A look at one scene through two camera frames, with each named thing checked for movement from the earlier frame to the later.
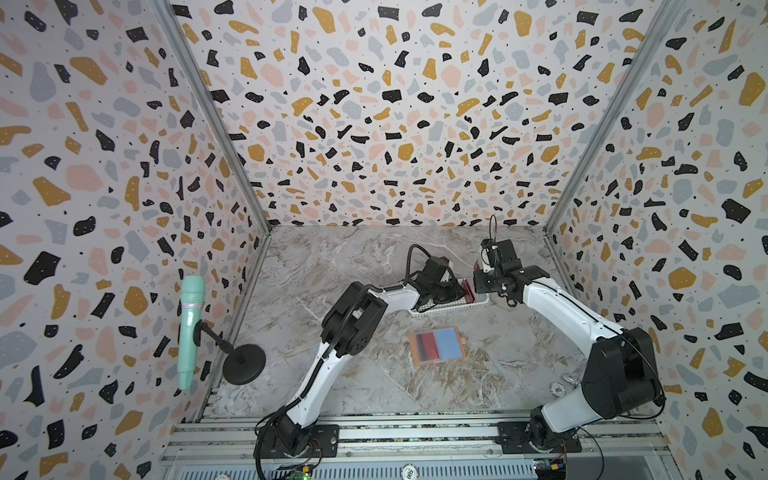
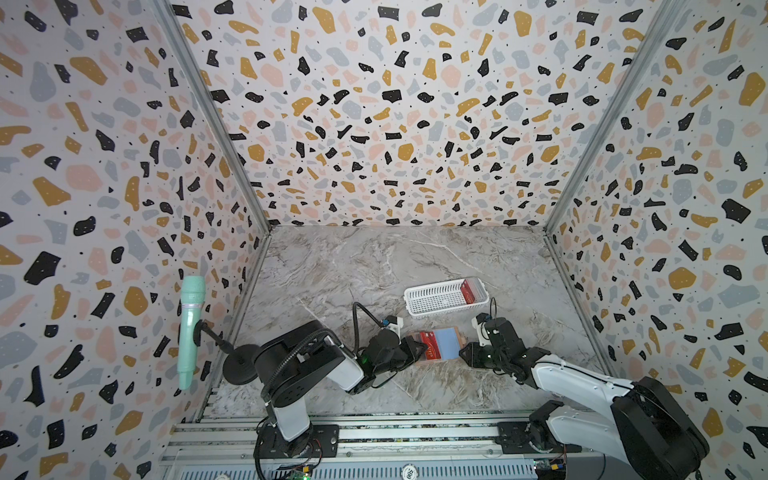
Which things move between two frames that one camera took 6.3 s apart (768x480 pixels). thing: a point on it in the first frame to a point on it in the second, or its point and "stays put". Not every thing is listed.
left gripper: x=459 y=291 to x=412 y=346
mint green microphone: x=191 y=304 stays put
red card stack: x=468 y=294 stays put
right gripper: x=481 y=282 to x=475 y=355
